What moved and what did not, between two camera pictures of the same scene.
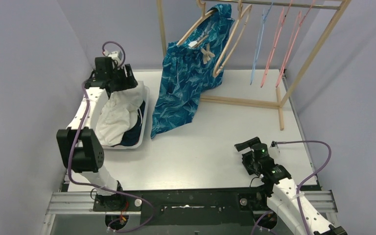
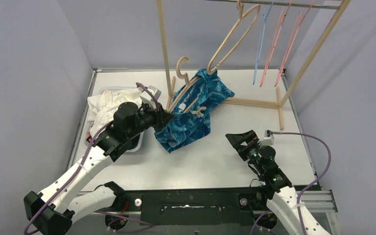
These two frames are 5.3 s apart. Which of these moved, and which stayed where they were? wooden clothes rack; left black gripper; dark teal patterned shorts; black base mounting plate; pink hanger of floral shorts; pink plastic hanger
Moved: dark teal patterned shorts; left black gripper
Stayed: wooden clothes rack; black base mounting plate; pink hanger of floral shorts; pink plastic hanger
